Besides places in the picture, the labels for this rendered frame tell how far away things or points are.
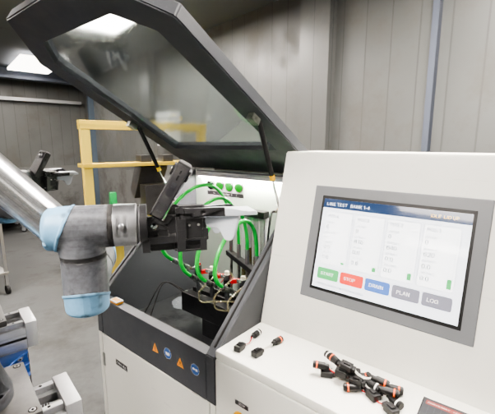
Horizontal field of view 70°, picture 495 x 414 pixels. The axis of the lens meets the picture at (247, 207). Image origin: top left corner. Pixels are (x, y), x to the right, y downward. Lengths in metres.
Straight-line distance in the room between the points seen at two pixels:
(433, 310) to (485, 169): 0.36
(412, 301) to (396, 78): 2.07
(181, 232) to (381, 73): 2.48
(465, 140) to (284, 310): 1.82
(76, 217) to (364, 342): 0.81
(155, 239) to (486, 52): 2.37
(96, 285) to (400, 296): 0.75
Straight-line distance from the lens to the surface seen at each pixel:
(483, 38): 2.72
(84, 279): 0.66
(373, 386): 1.00
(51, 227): 0.65
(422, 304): 1.04
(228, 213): 0.60
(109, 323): 1.62
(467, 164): 1.04
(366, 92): 2.98
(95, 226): 0.63
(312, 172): 1.17
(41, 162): 1.67
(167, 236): 0.65
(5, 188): 0.79
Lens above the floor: 1.58
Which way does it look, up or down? 10 degrees down
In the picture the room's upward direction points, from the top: straight up
